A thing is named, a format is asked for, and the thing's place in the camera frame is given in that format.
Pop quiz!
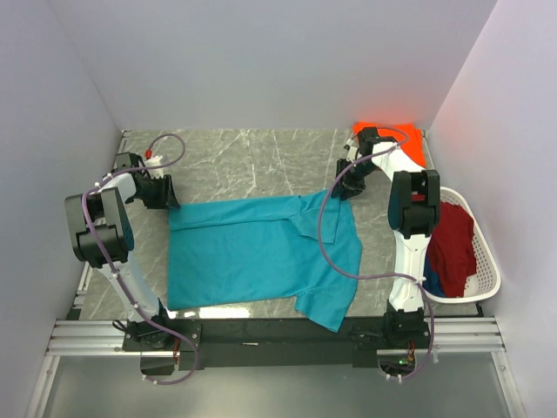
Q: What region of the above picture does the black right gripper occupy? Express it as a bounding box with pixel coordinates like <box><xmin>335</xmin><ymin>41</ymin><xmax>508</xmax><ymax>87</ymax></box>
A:
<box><xmin>331</xmin><ymin>158</ymin><xmax>379</xmax><ymax>201</ymax></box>

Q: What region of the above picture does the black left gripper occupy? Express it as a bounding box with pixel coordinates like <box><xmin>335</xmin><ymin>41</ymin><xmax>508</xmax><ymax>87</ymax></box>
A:
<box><xmin>133</xmin><ymin>173</ymin><xmax>180</xmax><ymax>210</ymax></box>

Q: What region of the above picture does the teal polo shirt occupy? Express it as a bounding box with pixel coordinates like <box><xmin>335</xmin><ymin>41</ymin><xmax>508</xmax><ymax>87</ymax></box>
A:
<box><xmin>167</xmin><ymin>192</ymin><xmax>362</xmax><ymax>332</ymax></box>

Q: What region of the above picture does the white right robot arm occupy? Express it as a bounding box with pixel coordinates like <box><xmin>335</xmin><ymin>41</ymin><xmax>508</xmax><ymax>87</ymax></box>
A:
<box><xmin>327</xmin><ymin>125</ymin><xmax>440</xmax><ymax>347</ymax></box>

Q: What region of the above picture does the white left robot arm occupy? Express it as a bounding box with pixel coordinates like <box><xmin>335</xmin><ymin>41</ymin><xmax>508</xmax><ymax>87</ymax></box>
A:
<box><xmin>64</xmin><ymin>151</ymin><xmax>180</xmax><ymax>351</ymax></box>

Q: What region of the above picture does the folded orange t shirt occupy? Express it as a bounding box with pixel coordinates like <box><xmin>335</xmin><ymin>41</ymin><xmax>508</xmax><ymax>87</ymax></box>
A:
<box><xmin>352</xmin><ymin>121</ymin><xmax>426</xmax><ymax>167</ymax></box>

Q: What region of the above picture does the dark red shirt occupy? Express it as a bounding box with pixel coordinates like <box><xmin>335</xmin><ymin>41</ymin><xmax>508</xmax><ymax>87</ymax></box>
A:
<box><xmin>426</xmin><ymin>202</ymin><xmax>477</xmax><ymax>298</ymax></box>

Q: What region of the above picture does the blue shirt in basket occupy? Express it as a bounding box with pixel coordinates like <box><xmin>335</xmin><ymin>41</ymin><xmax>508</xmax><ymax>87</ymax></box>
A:
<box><xmin>423</xmin><ymin>257</ymin><xmax>446</xmax><ymax>298</ymax></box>

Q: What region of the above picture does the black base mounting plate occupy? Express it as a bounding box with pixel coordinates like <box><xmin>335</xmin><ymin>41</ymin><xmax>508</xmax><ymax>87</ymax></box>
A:
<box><xmin>122</xmin><ymin>316</ymin><xmax>431</xmax><ymax>371</ymax></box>

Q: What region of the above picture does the white laundry basket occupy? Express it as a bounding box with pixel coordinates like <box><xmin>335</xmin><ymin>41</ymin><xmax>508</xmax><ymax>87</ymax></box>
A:
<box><xmin>425</xmin><ymin>186</ymin><xmax>501</xmax><ymax>305</ymax></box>

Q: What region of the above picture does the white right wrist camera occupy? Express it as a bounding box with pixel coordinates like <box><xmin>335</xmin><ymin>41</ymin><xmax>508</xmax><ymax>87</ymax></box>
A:
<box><xmin>344</xmin><ymin>135</ymin><xmax>359</xmax><ymax>163</ymax></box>

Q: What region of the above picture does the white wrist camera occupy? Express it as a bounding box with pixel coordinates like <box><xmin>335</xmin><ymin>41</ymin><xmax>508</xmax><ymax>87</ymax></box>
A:
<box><xmin>344</xmin><ymin>135</ymin><xmax>359</xmax><ymax>163</ymax></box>
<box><xmin>144</xmin><ymin>149</ymin><xmax>170</xmax><ymax>179</ymax></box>

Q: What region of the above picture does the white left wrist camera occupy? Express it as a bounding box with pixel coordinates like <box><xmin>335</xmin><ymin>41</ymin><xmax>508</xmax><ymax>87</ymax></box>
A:
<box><xmin>144</xmin><ymin>149</ymin><xmax>170</xmax><ymax>179</ymax></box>

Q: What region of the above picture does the aluminium frame rail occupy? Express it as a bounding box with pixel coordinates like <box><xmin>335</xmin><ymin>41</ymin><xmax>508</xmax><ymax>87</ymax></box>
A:
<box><xmin>45</xmin><ymin>318</ymin><xmax>506</xmax><ymax>357</ymax></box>

